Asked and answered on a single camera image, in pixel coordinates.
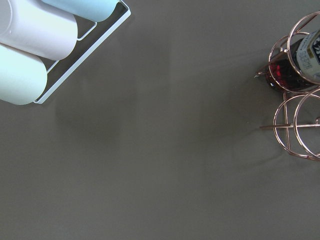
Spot tea bottle in rack left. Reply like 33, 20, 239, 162
264, 30, 320, 93

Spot light blue cup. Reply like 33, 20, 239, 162
42, 0, 119, 22

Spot mint cup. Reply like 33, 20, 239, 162
0, 44, 48, 105

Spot pink cup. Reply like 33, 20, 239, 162
0, 0, 78, 61

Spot white wire cup rack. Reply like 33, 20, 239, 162
34, 0, 131, 104

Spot copper wire bottle rack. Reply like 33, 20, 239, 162
255, 11, 320, 162

